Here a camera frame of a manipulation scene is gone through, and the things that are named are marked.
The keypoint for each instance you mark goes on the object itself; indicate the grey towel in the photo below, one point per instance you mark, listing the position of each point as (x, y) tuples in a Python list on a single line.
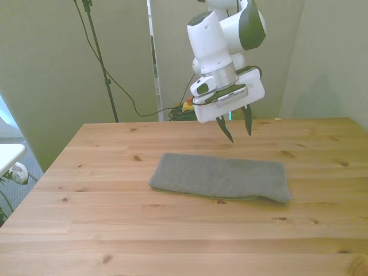
[(221, 179)]

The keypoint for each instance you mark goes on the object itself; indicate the yellow emergency stop button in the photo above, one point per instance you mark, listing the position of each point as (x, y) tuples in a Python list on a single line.
[(187, 107)]

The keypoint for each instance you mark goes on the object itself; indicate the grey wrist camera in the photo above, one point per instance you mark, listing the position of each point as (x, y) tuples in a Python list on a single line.
[(233, 95)]

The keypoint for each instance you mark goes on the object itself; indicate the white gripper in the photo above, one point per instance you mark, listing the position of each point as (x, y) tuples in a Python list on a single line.
[(254, 89)]

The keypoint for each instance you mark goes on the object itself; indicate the white vertical pole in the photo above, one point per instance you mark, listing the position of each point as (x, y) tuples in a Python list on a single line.
[(155, 72)]

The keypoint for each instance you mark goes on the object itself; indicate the black tripod stand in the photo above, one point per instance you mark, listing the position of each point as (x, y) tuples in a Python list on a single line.
[(99, 57)]

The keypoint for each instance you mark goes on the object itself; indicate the white side table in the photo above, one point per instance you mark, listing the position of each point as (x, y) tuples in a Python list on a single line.
[(10, 155)]

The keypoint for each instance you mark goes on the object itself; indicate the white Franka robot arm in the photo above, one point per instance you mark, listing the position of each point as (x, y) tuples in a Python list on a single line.
[(210, 37)]

